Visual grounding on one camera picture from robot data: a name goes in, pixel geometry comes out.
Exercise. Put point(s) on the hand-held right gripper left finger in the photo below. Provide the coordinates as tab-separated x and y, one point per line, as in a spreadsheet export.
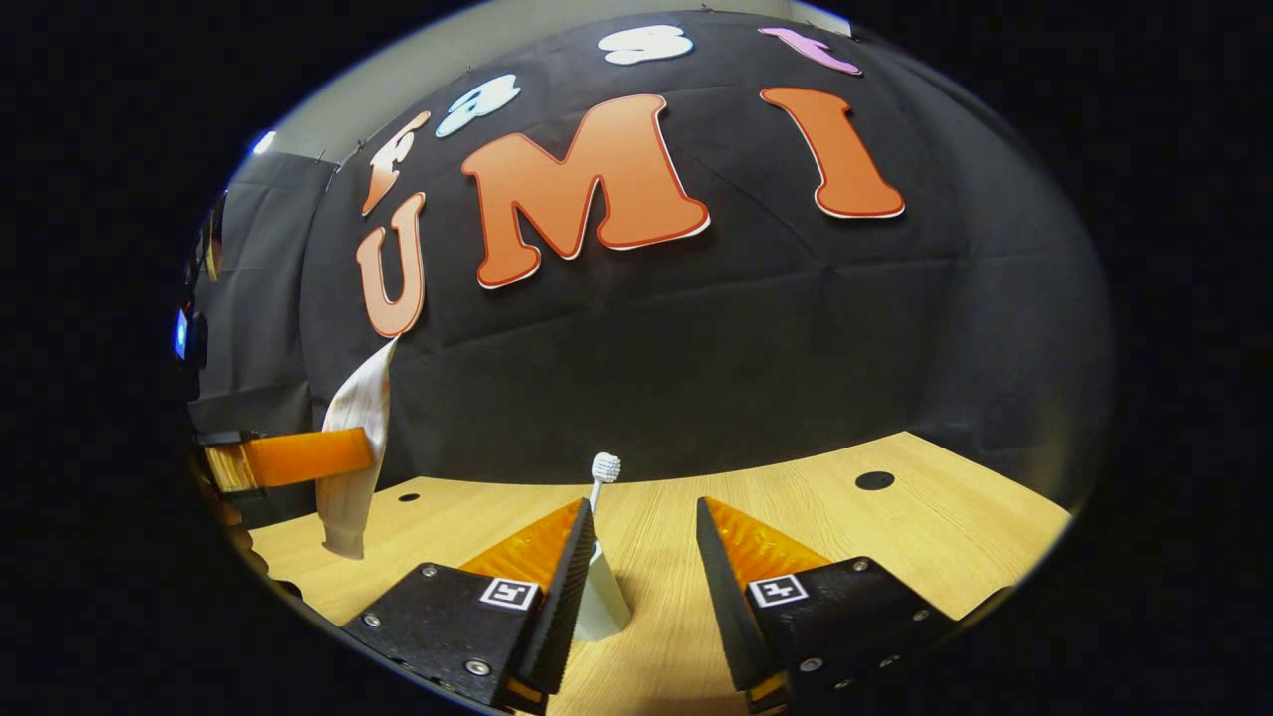
562	607

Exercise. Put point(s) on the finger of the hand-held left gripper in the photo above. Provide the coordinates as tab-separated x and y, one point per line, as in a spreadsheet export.
298	457

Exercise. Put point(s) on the wooden desktop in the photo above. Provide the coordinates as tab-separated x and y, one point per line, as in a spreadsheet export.
895	537

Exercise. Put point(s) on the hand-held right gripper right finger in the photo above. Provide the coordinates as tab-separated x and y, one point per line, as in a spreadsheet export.
726	607

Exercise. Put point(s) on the white toothbrush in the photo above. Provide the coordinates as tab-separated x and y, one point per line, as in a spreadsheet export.
604	466

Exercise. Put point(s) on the white toothpaste tube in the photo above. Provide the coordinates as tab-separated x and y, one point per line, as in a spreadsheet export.
363	398

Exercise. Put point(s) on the black backdrop cloth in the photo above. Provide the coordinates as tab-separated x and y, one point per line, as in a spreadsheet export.
746	348

